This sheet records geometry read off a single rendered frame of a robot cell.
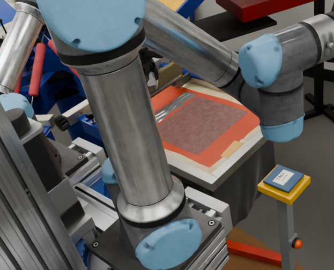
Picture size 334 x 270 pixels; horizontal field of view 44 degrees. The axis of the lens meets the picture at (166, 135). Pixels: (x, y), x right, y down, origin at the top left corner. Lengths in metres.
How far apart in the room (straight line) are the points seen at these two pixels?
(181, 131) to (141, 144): 1.19
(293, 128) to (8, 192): 0.53
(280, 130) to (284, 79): 0.10
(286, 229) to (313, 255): 0.87
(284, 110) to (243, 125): 1.05
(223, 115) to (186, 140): 0.22
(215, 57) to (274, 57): 0.13
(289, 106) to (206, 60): 0.16
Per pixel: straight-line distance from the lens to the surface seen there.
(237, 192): 1.78
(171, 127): 1.81
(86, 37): 0.47
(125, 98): 0.54
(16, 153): 0.81
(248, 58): 0.65
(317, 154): 3.07
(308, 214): 2.66
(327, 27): 0.70
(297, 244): 1.66
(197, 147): 1.66
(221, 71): 0.76
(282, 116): 0.71
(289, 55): 0.66
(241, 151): 1.55
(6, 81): 1.32
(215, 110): 1.86
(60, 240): 0.96
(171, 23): 0.69
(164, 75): 1.90
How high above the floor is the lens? 1.97
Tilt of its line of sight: 35 degrees down
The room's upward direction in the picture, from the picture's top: 14 degrees counter-clockwise
